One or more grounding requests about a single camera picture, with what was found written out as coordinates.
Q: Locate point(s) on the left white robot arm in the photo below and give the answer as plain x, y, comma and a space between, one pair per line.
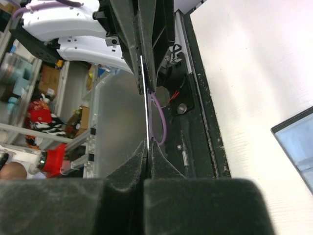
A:
78, 30

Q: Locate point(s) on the translucent plastic storage box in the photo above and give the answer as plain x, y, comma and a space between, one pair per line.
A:
118, 115

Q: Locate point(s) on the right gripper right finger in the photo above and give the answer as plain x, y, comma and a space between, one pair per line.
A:
175, 205

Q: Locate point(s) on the storage shelf with clutter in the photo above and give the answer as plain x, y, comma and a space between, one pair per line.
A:
40, 164

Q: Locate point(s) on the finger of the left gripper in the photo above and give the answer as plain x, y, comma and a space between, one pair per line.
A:
157, 34
126, 27

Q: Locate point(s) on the silver grey credit card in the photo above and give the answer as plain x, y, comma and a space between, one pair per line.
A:
145, 101

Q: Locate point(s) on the black leather card holder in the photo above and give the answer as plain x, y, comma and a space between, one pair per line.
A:
280, 126

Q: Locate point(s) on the person's bald head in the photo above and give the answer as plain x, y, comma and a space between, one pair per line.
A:
13, 170

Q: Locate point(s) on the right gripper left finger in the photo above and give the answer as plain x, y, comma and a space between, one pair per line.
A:
76, 206

